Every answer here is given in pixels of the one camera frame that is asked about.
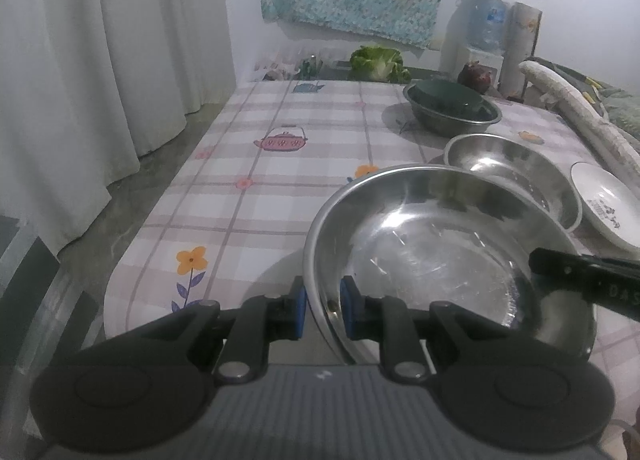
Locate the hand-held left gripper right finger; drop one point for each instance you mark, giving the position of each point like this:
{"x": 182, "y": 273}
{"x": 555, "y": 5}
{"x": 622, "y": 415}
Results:
{"x": 347, "y": 310}

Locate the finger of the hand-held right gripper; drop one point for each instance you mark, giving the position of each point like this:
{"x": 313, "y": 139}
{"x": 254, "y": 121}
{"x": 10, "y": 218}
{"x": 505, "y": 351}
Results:
{"x": 560, "y": 262}

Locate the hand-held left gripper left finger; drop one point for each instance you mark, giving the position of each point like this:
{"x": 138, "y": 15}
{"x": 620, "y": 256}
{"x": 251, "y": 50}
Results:
{"x": 299, "y": 310}

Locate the white ceramic plate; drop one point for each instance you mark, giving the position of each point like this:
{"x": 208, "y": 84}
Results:
{"x": 595, "y": 190}

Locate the large steel bowl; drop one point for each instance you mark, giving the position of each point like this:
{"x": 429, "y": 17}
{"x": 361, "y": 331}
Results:
{"x": 430, "y": 250}
{"x": 500, "y": 153}

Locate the dark green bowl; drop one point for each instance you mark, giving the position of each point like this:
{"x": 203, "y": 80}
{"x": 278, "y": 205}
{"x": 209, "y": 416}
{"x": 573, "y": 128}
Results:
{"x": 445, "y": 95}

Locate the checked floral tablecloth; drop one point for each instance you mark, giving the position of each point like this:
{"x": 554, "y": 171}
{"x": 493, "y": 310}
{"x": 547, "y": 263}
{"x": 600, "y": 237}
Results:
{"x": 250, "y": 200}

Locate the white padded quilt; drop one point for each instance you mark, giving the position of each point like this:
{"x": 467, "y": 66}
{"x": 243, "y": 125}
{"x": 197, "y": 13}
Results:
{"x": 575, "y": 100}

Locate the green patterned bedding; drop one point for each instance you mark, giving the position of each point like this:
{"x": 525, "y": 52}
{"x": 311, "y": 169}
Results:
{"x": 620, "y": 105}

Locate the dark red round fruit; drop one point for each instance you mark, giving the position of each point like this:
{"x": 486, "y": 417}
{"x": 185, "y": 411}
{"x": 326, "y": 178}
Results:
{"x": 475, "y": 78}

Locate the white water dispenser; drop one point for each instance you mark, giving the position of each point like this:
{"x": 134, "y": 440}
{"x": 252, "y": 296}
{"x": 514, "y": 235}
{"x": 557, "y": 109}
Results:
{"x": 489, "y": 57}

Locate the rolled patterned mat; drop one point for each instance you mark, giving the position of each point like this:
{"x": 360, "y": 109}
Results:
{"x": 522, "y": 40}

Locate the crumpled plastic bag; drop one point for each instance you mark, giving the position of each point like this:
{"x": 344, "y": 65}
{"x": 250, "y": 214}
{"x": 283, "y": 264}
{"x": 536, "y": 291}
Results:
{"x": 275, "y": 69}

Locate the small glass bottle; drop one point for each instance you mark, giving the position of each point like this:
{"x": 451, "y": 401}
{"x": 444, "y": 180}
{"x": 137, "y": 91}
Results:
{"x": 310, "y": 66}

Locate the green lettuce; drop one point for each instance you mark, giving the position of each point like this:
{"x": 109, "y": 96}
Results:
{"x": 377, "y": 65}

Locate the large water bottle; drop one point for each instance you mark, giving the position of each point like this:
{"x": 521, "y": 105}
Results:
{"x": 487, "y": 20}

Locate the white curtain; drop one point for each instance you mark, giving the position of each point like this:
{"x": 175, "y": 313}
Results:
{"x": 90, "y": 65}

